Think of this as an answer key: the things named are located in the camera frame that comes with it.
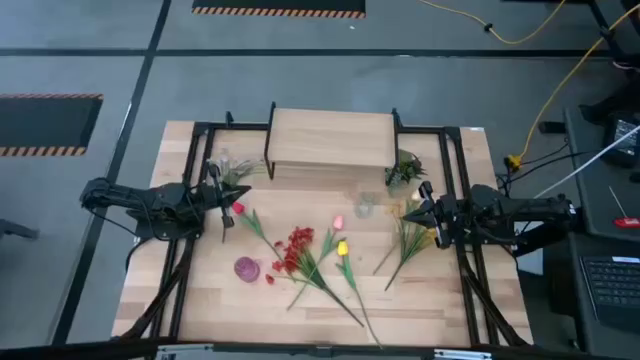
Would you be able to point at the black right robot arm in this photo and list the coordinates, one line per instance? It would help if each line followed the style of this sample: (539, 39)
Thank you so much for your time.
(510, 210)

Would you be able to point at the silver metal bracket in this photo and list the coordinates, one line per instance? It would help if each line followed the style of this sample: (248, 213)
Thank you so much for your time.
(185, 350)
(462, 355)

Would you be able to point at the wooden shelf with black legs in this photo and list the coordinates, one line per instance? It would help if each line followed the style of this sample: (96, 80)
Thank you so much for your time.
(330, 137)

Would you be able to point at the grey chair leg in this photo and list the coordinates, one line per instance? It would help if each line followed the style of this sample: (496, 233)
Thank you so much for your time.
(17, 230)

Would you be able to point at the purple ribbed glass vase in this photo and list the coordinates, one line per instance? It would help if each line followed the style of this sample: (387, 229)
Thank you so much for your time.
(247, 270)

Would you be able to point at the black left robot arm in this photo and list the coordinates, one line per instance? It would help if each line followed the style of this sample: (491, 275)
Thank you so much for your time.
(130, 197)

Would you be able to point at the clear glass vase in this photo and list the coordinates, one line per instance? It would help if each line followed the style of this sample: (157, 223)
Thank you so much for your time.
(364, 209)

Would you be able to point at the black stand leg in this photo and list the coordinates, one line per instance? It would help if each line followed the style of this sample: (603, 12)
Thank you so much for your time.
(607, 35)
(607, 107)

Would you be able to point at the pink artificial tulip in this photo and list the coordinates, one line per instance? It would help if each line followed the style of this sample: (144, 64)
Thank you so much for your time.
(338, 222)

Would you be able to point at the white box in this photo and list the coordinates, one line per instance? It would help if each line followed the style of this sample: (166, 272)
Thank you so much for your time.
(531, 262)

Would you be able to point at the black tablet screen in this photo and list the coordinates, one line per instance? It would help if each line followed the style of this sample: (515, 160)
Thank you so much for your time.
(622, 137)

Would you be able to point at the yellow artificial flower bunch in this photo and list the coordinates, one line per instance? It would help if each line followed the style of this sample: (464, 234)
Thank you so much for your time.
(412, 240)

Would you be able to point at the red artificial tulip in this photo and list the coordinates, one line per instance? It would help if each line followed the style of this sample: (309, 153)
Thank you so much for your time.
(238, 207)

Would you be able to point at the black keyboard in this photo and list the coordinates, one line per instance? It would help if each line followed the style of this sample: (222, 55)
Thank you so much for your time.
(612, 290)

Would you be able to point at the black striped floor mat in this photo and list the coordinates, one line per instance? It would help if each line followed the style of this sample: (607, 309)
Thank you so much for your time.
(280, 5)
(45, 120)

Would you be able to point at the black power adapter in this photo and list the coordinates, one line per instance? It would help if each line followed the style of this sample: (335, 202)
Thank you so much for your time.
(551, 127)

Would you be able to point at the loose red flower petal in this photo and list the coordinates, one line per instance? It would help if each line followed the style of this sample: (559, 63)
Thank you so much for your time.
(270, 279)

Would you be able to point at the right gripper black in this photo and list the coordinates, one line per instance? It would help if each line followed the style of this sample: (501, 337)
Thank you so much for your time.
(442, 215)

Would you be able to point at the black metal table frame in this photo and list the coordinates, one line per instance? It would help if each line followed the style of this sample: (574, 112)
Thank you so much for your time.
(240, 126)

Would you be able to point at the yellow artificial tulip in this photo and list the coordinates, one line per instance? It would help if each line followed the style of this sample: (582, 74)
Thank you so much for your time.
(342, 248)

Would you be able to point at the red artificial flower bunch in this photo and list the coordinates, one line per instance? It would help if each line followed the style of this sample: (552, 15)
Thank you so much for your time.
(300, 240)

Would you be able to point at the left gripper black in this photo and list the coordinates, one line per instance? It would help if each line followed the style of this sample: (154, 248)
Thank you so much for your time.
(215, 195)

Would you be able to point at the white artificial flower bunch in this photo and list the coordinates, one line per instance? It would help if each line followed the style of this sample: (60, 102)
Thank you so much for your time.
(240, 170)

